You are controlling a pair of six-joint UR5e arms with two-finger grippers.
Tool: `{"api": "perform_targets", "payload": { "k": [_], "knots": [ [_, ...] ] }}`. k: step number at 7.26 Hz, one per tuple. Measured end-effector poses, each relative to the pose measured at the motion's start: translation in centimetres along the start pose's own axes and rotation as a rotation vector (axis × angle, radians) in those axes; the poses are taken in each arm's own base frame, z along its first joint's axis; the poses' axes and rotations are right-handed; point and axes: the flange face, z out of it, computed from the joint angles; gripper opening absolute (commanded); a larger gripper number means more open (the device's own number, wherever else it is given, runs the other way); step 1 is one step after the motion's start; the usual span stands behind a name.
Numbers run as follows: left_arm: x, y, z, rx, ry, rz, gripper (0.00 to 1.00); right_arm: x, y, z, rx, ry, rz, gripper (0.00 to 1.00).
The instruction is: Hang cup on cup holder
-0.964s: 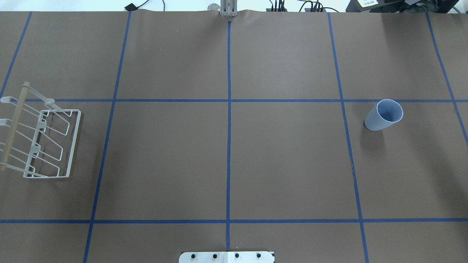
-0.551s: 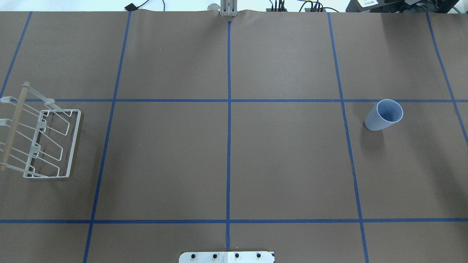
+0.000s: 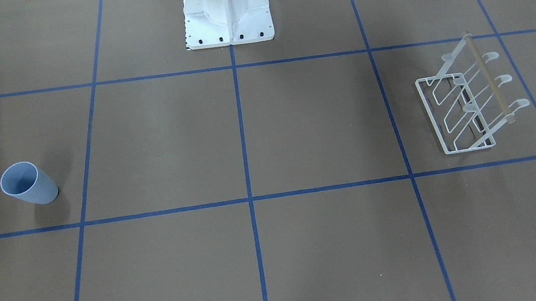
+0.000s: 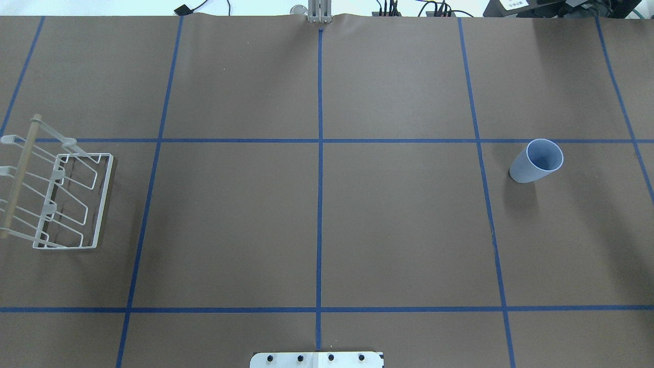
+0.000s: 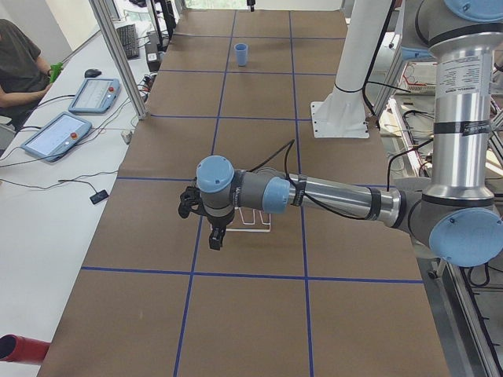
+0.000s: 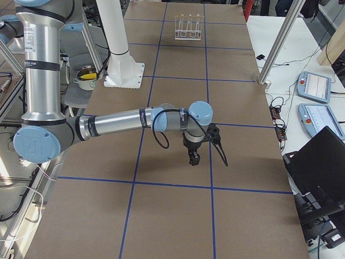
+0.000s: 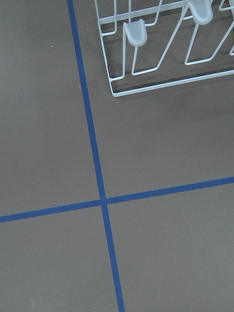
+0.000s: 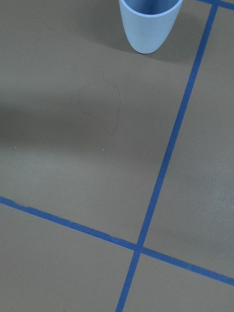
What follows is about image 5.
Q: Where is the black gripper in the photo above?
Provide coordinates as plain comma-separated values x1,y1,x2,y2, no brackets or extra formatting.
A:
205,207,234,250

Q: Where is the light blue plastic cup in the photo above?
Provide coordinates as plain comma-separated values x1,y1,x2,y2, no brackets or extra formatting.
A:
234,42,248,67

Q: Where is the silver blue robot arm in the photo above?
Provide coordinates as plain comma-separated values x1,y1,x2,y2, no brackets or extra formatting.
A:
192,1,502,267

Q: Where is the small black device on table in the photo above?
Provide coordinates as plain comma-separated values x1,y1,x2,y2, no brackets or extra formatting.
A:
90,190,108,205

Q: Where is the blue teach pendant far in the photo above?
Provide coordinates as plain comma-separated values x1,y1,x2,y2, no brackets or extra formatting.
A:
68,78,120,114

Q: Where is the blue teach pendant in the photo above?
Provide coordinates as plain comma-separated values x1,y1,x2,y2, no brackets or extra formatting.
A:
68,78,120,114
20,112,92,162

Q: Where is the blue teach pendant near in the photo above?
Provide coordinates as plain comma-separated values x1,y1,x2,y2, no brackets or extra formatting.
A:
20,112,92,162

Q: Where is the black computer mouse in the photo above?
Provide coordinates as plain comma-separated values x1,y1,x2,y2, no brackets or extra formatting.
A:
84,68,101,78

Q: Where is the black keyboard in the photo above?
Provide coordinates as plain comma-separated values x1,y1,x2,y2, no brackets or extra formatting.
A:
116,24,139,60

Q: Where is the red cylinder object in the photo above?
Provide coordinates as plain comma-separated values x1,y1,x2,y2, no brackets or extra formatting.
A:
0,335,50,365

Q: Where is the green object in hand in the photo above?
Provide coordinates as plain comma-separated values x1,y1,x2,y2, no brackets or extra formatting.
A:
48,62,63,83

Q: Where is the seated person dark shirt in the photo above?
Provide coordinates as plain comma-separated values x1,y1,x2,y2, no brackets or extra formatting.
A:
1,19,52,130

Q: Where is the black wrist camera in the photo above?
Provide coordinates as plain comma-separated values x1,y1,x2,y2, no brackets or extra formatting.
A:
178,186,206,218

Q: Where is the white wire cup holder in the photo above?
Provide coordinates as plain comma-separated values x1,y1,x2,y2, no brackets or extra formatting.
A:
227,207,272,232

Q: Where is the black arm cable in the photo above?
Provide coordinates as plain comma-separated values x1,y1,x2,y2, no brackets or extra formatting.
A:
251,139,429,221

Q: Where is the white camera stand pole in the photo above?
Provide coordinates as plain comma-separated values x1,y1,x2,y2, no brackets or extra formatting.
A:
310,0,394,139

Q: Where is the aluminium frame post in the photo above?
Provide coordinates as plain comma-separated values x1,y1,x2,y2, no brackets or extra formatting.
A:
89,0,147,120

